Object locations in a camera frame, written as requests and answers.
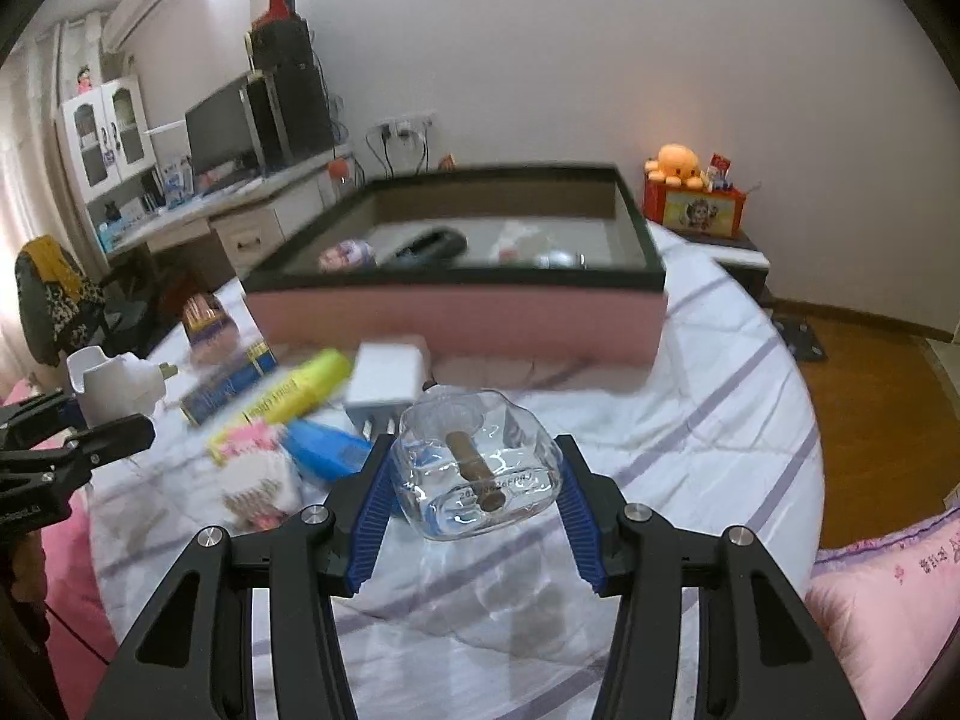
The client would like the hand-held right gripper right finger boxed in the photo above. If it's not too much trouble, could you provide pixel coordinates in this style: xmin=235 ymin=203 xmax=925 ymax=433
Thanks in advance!
xmin=553 ymin=433 xmax=863 ymax=720

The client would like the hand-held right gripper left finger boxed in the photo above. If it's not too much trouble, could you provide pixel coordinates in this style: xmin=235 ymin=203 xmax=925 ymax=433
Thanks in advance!
xmin=88 ymin=435 xmax=398 ymax=720

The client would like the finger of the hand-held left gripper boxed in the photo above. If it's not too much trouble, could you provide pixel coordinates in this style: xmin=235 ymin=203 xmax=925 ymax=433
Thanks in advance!
xmin=0 ymin=388 xmax=72 ymax=432
xmin=0 ymin=414 xmax=157 ymax=496

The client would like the blue tube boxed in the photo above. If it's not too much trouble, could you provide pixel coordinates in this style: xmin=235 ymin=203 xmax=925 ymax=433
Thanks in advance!
xmin=285 ymin=420 xmax=374 ymax=481

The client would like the clear glass bottle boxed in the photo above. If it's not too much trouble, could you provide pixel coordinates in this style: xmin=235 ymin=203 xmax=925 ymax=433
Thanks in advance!
xmin=388 ymin=384 xmax=565 ymax=542

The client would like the pink brick figure toy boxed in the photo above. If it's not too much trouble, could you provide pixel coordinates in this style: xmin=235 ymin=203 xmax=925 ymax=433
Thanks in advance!
xmin=221 ymin=457 xmax=301 ymax=533

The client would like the blue and gold slim box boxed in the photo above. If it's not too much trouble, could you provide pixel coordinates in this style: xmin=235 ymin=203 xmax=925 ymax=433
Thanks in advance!
xmin=180 ymin=341 xmax=278 ymax=428

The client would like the pink white brick toy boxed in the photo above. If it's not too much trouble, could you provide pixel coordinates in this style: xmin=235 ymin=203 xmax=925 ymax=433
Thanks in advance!
xmin=210 ymin=420 xmax=290 ymax=466

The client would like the white charger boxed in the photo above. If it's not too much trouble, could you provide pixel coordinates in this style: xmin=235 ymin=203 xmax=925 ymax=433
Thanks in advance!
xmin=345 ymin=341 xmax=426 ymax=428

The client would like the yellow highlighter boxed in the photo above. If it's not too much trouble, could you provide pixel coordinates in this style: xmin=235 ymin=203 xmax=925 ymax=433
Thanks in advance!
xmin=240 ymin=349 xmax=353 ymax=428

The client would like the rose gold metal cup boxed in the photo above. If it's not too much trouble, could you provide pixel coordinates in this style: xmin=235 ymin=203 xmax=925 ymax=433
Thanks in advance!
xmin=182 ymin=294 xmax=230 ymax=350

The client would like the pink box with black rim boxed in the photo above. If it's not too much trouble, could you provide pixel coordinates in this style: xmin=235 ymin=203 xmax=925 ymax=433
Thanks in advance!
xmin=241 ymin=162 xmax=670 ymax=372

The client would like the black oblong case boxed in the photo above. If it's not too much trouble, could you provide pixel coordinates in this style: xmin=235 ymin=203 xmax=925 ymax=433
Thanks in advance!
xmin=382 ymin=226 xmax=467 ymax=267

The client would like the person's left forearm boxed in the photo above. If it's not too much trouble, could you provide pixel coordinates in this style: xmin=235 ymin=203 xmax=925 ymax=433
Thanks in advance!
xmin=0 ymin=532 xmax=53 ymax=720

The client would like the pink bedding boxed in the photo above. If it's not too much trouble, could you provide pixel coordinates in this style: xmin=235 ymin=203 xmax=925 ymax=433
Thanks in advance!
xmin=0 ymin=379 xmax=117 ymax=720

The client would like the black office chair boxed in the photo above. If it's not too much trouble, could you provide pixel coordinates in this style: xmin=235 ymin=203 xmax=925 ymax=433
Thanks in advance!
xmin=15 ymin=236 xmax=158 ymax=368

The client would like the cream curtain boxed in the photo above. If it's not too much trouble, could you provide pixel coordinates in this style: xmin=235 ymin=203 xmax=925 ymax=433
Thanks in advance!
xmin=0 ymin=15 xmax=106 ymax=391

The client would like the white desk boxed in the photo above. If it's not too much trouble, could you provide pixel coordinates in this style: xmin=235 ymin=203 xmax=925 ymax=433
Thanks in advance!
xmin=97 ymin=142 xmax=353 ymax=282

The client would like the blue white carton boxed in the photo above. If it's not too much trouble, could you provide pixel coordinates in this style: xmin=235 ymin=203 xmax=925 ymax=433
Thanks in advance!
xmin=161 ymin=157 xmax=196 ymax=207

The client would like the white glass-door cabinet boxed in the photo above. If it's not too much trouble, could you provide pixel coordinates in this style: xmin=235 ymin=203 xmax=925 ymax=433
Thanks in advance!
xmin=58 ymin=76 xmax=158 ymax=203

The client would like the black floor stand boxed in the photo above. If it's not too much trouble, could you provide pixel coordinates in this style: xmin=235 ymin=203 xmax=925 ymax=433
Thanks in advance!
xmin=776 ymin=319 xmax=826 ymax=362

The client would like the pink pillow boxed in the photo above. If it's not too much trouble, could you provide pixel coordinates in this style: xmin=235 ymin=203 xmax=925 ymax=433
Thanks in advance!
xmin=806 ymin=506 xmax=960 ymax=720

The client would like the red printed box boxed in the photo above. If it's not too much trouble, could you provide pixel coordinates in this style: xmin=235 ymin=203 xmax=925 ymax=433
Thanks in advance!
xmin=643 ymin=169 xmax=751 ymax=237

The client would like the black computer monitor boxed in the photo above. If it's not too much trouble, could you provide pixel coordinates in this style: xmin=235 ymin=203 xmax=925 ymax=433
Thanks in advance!
xmin=184 ymin=73 xmax=263 ymax=181

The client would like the orange octopus plush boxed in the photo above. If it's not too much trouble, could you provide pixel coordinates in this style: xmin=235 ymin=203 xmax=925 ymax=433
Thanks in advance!
xmin=646 ymin=142 xmax=710 ymax=188

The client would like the black computer tower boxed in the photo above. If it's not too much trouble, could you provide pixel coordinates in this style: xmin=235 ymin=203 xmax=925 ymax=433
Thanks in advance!
xmin=247 ymin=60 xmax=335 ymax=166

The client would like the white air conditioner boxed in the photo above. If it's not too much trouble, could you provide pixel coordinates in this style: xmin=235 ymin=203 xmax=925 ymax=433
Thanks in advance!
xmin=101 ymin=0 xmax=194 ymax=53

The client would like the black power cable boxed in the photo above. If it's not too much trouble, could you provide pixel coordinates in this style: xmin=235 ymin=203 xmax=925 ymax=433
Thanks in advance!
xmin=365 ymin=124 xmax=432 ymax=181

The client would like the white wall socket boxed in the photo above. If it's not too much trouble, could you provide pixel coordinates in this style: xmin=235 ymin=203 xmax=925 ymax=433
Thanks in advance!
xmin=379 ymin=111 xmax=436 ymax=137

